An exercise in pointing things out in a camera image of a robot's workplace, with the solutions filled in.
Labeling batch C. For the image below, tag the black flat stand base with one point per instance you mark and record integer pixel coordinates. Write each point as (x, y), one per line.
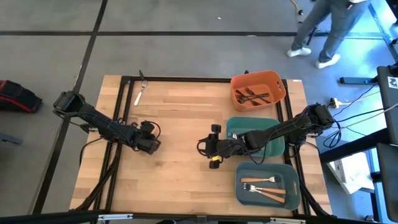
(357, 80)

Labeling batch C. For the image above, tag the black tripod stand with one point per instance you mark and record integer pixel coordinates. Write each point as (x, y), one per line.
(321, 30)

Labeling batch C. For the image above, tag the black frame bar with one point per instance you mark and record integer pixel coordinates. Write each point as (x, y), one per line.
(384, 32)

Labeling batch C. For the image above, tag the orange plastic bin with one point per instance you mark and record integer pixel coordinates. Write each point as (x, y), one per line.
(248, 81)

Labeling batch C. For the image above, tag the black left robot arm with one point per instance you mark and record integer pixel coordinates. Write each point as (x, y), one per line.
(99, 124)

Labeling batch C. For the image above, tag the black red bag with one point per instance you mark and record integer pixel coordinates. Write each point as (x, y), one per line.
(18, 96)

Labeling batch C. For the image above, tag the white box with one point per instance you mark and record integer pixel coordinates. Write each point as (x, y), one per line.
(351, 174)

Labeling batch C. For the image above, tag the green plastic bin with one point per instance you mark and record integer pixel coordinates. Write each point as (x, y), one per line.
(248, 123)

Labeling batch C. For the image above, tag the black frame strut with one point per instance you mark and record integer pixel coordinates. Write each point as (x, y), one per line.
(351, 146)

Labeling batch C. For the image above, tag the person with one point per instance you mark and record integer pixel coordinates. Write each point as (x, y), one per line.
(335, 25)

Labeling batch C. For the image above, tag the blue-grey plastic bin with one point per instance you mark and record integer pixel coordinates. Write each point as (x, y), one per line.
(264, 169)

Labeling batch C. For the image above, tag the black fork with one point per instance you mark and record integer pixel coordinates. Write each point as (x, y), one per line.
(265, 100)
(259, 96)
(241, 95)

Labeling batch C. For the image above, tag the black desk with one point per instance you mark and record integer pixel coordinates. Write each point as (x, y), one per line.
(388, 118)
(388, 186)

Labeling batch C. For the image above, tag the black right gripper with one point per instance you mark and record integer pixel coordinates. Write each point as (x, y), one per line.
(222, 146)

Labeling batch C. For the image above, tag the black crossbar silver brackets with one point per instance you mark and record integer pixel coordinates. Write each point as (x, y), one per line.
(46, 217)

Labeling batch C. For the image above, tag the black table frame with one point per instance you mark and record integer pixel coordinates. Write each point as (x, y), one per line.
(186, 79)

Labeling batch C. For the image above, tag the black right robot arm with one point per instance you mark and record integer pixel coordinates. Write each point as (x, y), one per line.
(289, 127)

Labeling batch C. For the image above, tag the yellow tape tag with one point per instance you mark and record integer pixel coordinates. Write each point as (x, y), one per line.
(215, 158)

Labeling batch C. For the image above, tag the grey metal piece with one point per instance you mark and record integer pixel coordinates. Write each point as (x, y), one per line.
(9, 138)

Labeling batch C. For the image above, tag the yellow power strip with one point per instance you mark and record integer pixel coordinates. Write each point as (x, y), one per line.
(335, 102)

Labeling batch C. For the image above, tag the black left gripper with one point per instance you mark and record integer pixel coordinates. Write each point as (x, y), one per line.
(146, 140)

